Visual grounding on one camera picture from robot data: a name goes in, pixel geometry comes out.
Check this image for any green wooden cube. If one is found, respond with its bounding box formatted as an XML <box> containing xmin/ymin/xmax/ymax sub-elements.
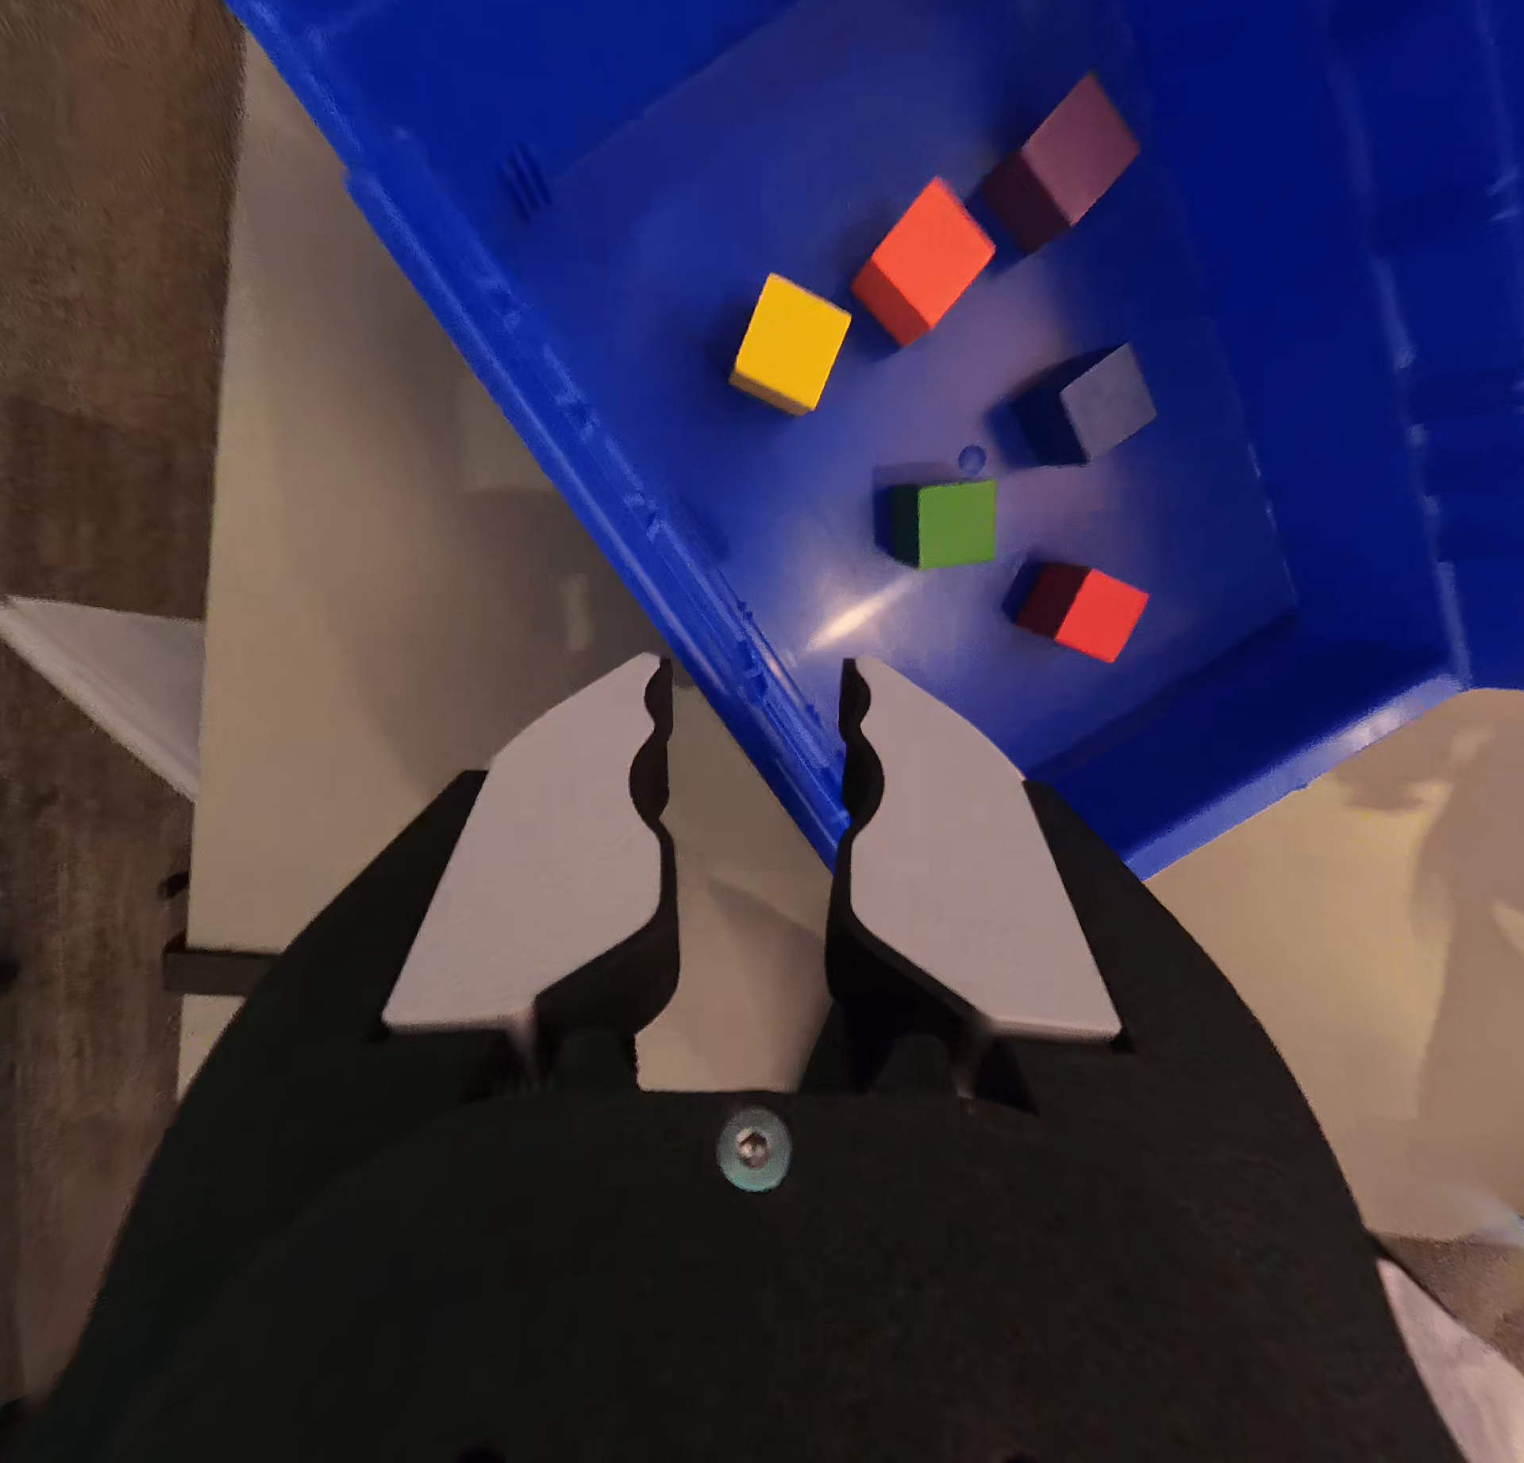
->
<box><xmin>887</xmin><ymin>477</ymin><xmax>1001</xmax><ymax>571</ymax></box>

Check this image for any yellow wooden cube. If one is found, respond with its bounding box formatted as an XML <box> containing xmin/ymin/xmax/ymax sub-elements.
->
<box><xmin>729</xmin><ymin>273</ymin><xmax>853</xmax><ymax>417</ymax></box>

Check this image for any orange wooden cube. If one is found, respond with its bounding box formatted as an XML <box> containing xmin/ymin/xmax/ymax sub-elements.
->
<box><xmin>852</xmin><ymin>178</ymin><xmax>998</xmax><ymax>347</ymax></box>

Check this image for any purple wooden cube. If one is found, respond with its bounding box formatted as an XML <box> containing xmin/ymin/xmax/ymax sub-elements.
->
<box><xmin>982</xmin><ymin>73</ymin><xmax>1144</xmax><ymax>255</ymax></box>

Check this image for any blue wooden cube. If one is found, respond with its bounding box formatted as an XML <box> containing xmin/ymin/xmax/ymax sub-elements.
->
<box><xmin>1012</xmin><ymin>344</ymin><xmax>1160</xmax><ymax>466</ymax></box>

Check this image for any blue plastic bin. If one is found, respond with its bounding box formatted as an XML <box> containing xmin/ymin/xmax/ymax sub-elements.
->
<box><xmin>167</xmin><ymin>0</ymin><xmax>1524</xmax><ymax>881</ymax></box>

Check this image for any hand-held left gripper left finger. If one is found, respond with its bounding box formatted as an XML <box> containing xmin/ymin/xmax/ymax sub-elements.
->
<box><xmin>382</xmin><ymin>654</ymin><xmax>683</xmax><ymax>1088</ymax></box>

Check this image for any white side table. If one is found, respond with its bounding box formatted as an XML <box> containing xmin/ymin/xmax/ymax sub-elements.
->
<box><xmin>0</xmin><ymin>593</ymin><xmax>207</xmax><ymax>800</ymax></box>

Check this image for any person's pale clothing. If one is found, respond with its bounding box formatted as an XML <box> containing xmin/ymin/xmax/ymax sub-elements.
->
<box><xmin>1375</xmin><ymin>1249</ymin><xmax>1524</xmax><ymax>1463</ymax></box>

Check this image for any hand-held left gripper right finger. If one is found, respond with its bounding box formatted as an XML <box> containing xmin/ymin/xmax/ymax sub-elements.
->
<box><xmin>825</xmin><ymin>657</ymin><xmax>1125</xmax><ymax>1093</ymax></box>

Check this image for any red wooden cube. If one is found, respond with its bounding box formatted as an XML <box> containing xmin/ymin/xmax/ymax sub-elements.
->
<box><xmin>1006</xmin><ymin>560</ymin><xmax>1152</xmax><ymax>665</ymax></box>

